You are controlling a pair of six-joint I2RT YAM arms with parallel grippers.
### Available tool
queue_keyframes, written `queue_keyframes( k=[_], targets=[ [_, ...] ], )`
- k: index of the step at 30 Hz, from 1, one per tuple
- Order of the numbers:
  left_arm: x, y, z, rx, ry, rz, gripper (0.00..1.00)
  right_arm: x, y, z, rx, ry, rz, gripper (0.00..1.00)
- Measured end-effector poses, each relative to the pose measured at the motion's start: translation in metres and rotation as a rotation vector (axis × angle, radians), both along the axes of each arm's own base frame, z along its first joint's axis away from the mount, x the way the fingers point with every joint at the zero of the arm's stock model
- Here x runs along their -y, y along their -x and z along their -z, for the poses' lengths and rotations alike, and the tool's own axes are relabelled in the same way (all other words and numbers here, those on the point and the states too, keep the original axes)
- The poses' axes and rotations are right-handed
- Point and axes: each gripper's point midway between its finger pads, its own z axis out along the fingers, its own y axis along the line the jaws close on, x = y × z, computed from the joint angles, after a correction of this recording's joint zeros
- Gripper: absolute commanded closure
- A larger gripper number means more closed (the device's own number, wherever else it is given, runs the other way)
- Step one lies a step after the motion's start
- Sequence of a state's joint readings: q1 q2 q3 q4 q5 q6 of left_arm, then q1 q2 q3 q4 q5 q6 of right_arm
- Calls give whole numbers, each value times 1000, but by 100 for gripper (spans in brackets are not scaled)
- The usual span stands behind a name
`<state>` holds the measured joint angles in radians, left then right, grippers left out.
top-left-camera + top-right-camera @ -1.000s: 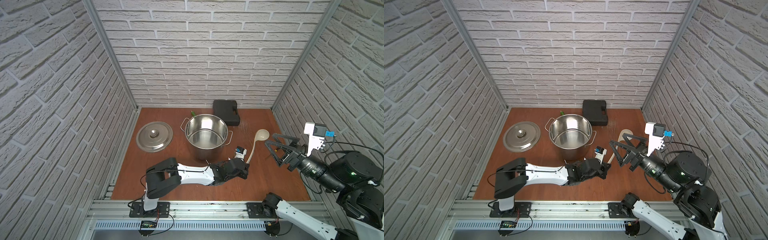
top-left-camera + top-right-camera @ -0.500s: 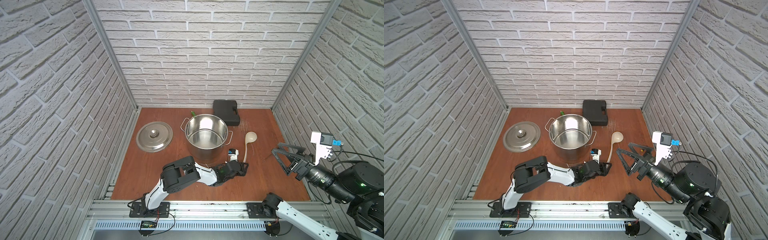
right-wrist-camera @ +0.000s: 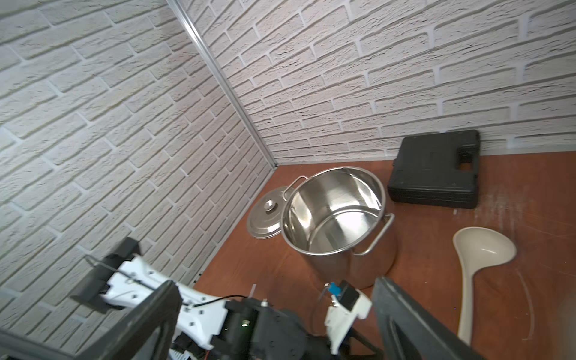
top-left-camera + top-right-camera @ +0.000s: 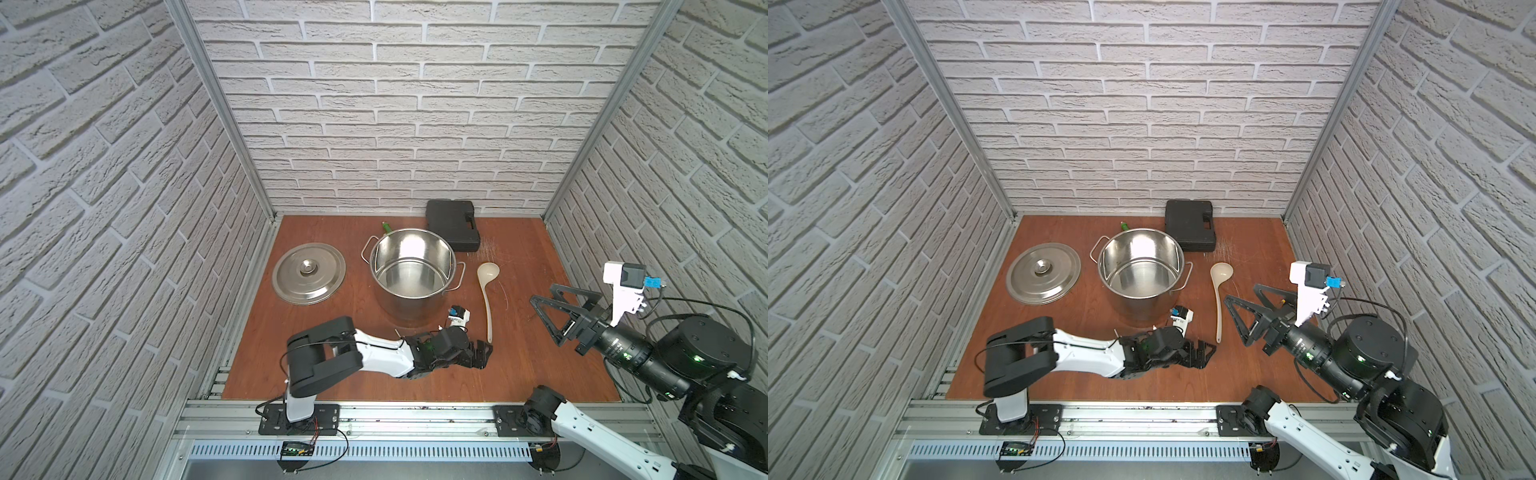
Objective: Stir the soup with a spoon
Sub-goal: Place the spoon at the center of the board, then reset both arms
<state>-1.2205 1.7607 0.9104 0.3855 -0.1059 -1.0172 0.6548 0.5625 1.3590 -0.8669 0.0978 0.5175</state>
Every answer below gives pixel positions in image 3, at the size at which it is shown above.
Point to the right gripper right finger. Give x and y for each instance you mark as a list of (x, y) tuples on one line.
[(408, 331)]

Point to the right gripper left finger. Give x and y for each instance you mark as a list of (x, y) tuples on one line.
[(145, 333)]

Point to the cream plastic ladle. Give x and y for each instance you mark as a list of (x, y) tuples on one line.
[(477, 248)]

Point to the stainless steel pot lid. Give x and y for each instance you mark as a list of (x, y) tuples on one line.
[(264, 220)]

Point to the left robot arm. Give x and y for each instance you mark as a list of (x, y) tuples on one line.
[(185, 320)]

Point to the black plastic tool case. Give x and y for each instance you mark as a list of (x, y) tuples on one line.
[(437, 169)]

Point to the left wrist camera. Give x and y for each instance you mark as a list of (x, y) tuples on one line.
[(348, 305)]

